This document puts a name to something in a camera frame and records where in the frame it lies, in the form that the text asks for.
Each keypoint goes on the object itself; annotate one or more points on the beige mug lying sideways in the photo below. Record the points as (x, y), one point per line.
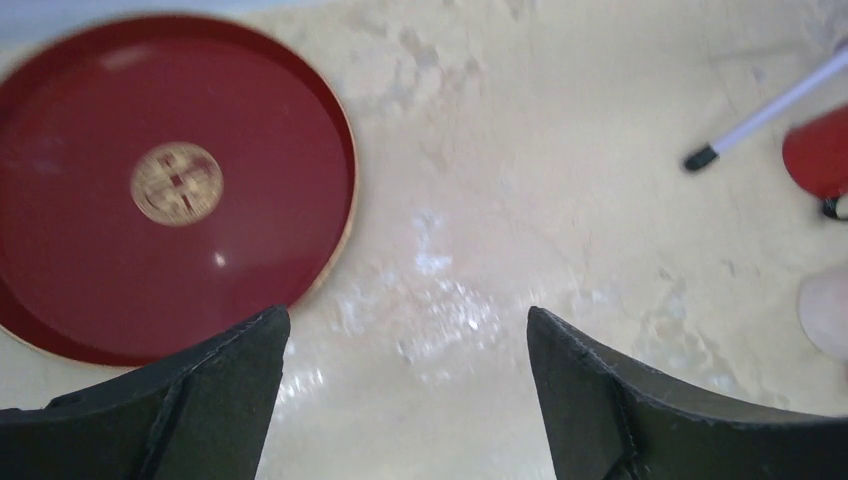
(822, 311)

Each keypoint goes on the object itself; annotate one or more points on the white tripod stand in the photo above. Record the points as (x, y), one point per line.
(712, 150)

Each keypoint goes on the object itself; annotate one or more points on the glossy red mug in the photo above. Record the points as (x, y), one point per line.
(815, 157)

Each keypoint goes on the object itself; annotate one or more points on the round red lacquer tray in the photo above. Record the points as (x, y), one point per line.
(163, 177)

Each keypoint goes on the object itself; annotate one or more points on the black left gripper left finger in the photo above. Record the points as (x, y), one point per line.
(202, 413)

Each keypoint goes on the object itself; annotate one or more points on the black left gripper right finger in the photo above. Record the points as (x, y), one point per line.
(610, 416)

